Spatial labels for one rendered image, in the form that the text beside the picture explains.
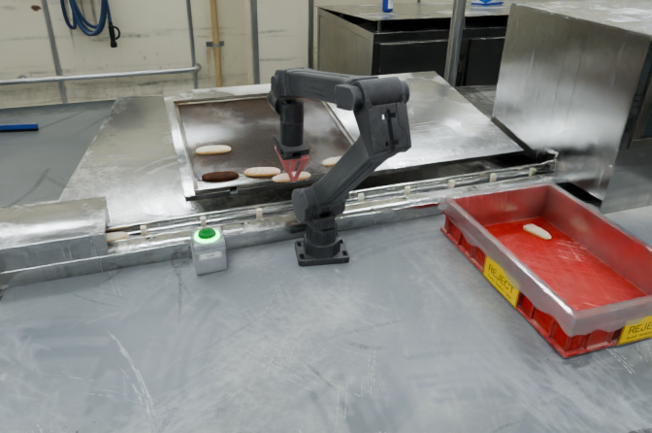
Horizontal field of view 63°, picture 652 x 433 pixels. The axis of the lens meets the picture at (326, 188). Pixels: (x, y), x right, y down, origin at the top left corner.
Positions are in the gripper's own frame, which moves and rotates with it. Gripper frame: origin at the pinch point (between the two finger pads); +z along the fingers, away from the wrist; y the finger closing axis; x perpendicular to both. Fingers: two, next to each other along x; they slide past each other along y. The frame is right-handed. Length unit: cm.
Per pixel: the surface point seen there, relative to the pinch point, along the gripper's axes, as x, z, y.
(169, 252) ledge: 32.1, 10.0, -11.1
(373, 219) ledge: -18.6, 10.1, -11.0
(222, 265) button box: 21.2, 10.4, -18.6
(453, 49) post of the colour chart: -91, -7, 74
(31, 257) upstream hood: 60, 6, -11
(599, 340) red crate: -41, 7, -64
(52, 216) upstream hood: 56, 3, 0
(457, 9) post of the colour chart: -90, -23, 75
